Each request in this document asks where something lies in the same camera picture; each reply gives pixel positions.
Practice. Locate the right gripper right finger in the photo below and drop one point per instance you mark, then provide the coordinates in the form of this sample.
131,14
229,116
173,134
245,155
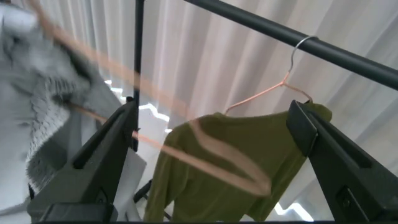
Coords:
351,174

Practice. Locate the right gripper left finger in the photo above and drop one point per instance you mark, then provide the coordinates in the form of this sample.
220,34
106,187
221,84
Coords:
93,183

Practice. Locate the pale grey shorts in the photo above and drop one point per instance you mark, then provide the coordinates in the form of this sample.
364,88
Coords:
34,81

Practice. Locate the pink clothes hanger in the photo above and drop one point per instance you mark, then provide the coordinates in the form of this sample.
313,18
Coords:
236,161
264,91

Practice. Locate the black clothes rack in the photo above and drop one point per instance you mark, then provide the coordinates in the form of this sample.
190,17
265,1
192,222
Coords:
311,42

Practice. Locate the green long-sleeved shirt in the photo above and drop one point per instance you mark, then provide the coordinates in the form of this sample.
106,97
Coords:
186,193

